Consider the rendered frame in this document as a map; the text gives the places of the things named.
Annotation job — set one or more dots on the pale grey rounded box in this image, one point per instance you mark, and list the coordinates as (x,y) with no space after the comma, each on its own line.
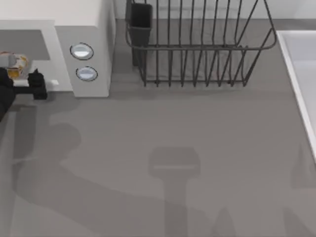
(9,60)

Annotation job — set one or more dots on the round silver microwave knob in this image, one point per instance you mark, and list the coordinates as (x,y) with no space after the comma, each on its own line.
(86,73)
(81,51)

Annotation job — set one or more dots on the pale microwave oven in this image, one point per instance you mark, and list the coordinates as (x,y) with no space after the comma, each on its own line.
(81,27)

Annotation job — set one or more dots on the dark grey cutlery holder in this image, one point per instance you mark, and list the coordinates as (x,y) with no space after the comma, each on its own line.
(140,24)

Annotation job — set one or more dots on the white sink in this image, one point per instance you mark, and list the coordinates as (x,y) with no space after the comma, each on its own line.
(300,64)

